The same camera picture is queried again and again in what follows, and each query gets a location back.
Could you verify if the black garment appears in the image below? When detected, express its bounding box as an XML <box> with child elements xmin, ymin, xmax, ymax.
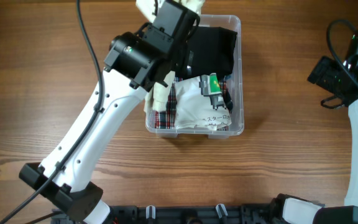
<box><xmin>173</xmin><ymin>27</ymin><xmax>237</xmax><ymax>81</ymax></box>

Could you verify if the white printed t-shirt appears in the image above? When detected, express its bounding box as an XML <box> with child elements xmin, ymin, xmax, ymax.
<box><xmin>175</xmin><ymin>73</ymin><xmax>231</xmax><ymax>131</ymax></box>

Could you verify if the red navy plaid shirt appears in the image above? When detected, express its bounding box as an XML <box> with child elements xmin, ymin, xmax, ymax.
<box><xmin>154</xmin><ymin>77</ymin><xmax>233</xmax><ymax>129</ymax></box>

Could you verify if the cream white cloth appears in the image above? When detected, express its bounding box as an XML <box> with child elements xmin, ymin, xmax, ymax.
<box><xmin>135</xmin><ymin>0</ymin><xmax>205</xmax><ymax>113</ymax></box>

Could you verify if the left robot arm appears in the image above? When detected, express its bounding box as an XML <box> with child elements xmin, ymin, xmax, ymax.
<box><xmin>19</xmin><ymin>1</ymin><xmax>203</xmax><ymax>223</ymax></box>

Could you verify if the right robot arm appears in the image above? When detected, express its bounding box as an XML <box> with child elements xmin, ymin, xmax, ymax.
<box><xmin>269</xmin><ymin>30</ymin><xmax>358</xmax><ymax>223</ymax></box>

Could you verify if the clear plastic storage container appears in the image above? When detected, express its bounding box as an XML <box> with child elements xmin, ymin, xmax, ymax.
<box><xmin>145</xmin><ymin>14</ymin><xmax>244</xmax><ymax>139</ymax></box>

